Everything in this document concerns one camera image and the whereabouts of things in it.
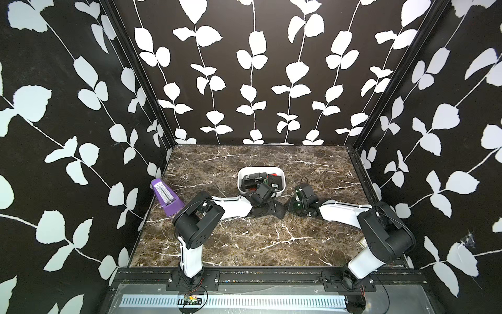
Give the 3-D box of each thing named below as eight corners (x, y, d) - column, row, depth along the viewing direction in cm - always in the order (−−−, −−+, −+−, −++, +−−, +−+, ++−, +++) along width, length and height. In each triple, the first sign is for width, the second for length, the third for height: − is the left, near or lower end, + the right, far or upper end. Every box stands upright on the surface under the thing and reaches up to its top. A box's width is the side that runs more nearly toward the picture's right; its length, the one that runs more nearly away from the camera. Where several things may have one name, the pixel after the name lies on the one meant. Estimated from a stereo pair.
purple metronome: (170, 216, 93) (154, 196, 78) (163, 204, 97) (146, 183, 82) (183, 207, 96) (170, 186, 81) (176, 196, 100) (162, 174, 85)
